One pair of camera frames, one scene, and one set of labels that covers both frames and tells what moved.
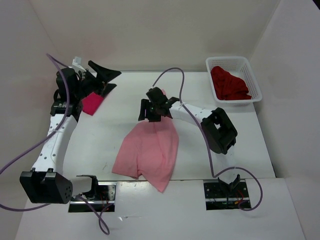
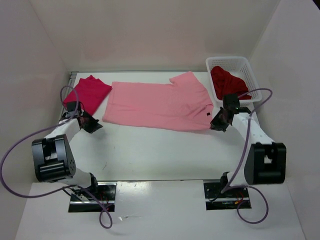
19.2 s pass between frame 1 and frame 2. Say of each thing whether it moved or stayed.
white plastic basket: stayed
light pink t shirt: moved
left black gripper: moved
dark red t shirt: stayed
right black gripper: moved
